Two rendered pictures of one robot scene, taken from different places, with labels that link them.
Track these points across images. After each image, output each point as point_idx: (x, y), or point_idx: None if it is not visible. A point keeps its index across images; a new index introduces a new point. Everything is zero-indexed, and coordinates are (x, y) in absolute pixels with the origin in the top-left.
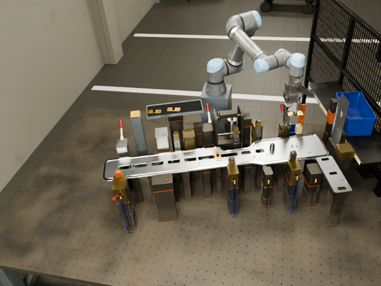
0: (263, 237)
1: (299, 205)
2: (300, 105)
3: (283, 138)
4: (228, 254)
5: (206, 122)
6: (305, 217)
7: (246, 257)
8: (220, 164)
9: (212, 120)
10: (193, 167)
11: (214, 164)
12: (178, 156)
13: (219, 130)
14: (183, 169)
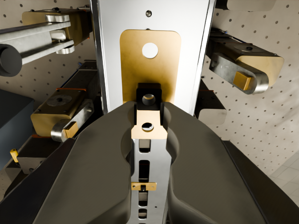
0: (246, 94)
1: (214, 17)
2: (296, 208)
3: (101, 44)
4: (248, 136)
5: (7, 156)
6: (244, 16)
7: (262, 120)
8: (167, 185)
9: (1, 154)
10: (163, 213)
11: (163, 192)
12: (131, 223)
13: (16, 128)
14: (163, 220)
